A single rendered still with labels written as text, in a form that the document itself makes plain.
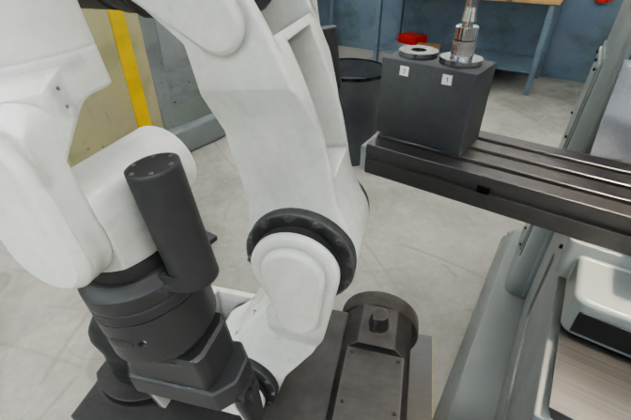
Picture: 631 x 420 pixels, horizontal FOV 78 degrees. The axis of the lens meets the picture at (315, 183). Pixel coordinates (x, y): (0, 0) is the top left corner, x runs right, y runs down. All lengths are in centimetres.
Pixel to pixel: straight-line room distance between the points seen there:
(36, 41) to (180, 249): 14
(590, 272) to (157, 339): 77
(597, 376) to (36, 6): 87
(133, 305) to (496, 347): 133
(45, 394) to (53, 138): 160
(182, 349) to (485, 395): 116
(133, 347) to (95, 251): 10
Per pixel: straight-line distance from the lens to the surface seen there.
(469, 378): 142
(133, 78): 176
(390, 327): 94
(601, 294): 87
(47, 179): 24
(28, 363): 193
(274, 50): 36
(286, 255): 45
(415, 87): 92
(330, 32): 63
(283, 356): 69
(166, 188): 25
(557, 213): 90
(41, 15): 26
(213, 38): 37
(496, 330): 157
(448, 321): 179
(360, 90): 244
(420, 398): 111
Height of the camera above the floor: 135
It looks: 33 degrees down
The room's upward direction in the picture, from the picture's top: straight up
